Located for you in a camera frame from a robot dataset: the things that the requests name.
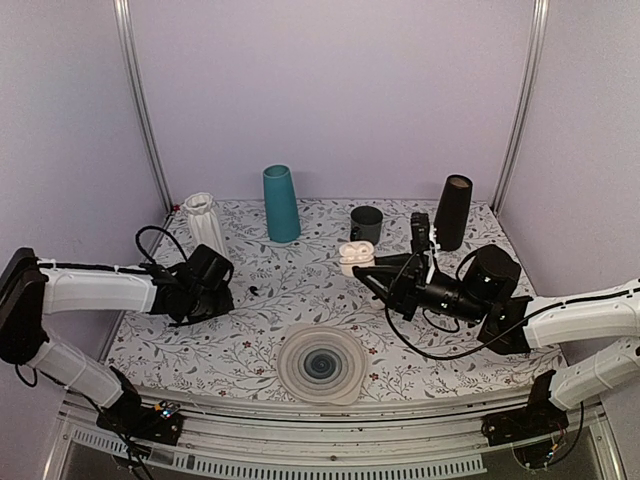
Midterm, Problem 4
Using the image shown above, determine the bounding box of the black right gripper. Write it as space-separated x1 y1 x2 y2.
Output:
355 254 489 327

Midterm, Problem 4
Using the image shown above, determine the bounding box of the white earbud charging case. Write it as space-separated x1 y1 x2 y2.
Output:
339 241 375 277

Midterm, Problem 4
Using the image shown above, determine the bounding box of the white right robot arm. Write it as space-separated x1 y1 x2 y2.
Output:
352 245 639 436

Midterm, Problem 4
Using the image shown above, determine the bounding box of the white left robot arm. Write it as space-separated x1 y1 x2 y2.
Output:
1 245 234 434

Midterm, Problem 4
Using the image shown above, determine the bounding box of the dark grey mug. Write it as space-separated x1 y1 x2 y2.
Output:
349 205 383 245

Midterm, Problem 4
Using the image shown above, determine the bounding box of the white ribbed vase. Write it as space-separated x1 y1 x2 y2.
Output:
183 192 230 259

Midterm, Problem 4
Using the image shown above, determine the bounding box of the black tall cylinder vase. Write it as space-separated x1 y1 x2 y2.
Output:
434 174 473 251

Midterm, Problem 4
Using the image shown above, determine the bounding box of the teal tall vase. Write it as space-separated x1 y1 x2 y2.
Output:
263 165 301 243

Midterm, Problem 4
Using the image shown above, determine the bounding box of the swirl patterned ceramic plate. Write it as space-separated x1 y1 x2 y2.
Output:
276 325 368 406

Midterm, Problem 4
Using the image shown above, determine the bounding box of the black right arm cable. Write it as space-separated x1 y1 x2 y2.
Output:
384 254 631 360

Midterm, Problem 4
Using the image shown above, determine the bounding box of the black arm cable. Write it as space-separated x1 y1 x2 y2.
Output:
134 225 191 271
384 254 631 360

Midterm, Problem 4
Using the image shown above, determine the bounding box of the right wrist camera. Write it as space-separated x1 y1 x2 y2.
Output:
410 212 440 266

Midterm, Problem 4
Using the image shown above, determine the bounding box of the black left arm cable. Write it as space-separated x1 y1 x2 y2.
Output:
134 225 191 271

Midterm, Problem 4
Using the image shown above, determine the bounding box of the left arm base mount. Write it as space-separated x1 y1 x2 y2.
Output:
96 367 184 446

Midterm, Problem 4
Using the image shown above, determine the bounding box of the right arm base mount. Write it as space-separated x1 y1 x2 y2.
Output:
481 370 569 446

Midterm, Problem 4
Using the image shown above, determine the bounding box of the left aluminium frame post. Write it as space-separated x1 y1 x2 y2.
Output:
113 0 174 212

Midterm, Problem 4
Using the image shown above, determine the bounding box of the aluminium frame post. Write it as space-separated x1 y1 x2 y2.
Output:
113 0 174 212
490 0 550 217

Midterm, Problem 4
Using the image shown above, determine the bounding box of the right aluminium frame post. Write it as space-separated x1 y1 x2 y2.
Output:
490 0 550 217

